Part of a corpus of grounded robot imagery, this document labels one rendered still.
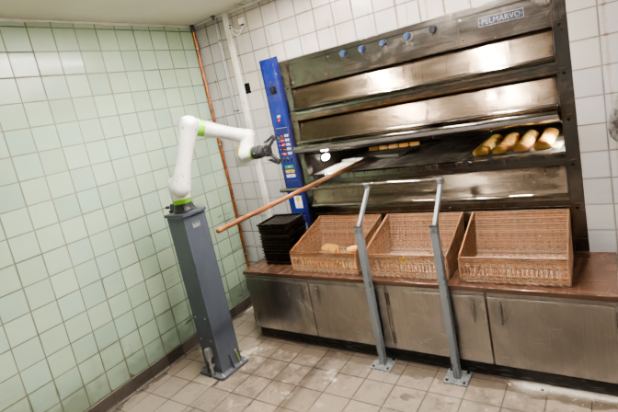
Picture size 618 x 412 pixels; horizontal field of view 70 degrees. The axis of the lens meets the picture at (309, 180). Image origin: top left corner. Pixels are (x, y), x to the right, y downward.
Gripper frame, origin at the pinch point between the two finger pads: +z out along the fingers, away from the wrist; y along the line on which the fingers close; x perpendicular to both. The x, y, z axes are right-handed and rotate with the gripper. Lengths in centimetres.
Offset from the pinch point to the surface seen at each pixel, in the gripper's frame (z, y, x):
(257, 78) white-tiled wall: -55, -54, -54
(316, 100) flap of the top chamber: -2, -26, -54
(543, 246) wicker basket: 140, 85, -48
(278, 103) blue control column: -37, -31, -51
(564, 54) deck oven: 160, -23, -57
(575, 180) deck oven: 159, 48, -57
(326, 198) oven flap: -11, 50, -54
